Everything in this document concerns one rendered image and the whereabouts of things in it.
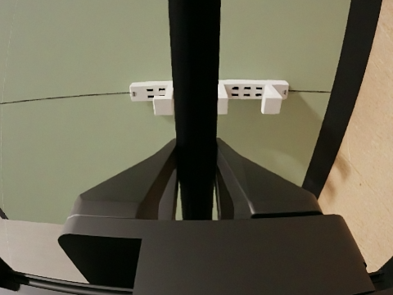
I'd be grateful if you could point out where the black long bar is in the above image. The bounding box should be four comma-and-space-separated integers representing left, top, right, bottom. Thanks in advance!
168, 0, 220, 220

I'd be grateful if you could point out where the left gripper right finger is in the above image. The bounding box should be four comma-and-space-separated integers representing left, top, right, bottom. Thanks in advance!
214, 138, 324, 220

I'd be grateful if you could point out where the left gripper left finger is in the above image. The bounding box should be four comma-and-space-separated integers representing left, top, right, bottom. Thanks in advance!
68, 138, 179, 220

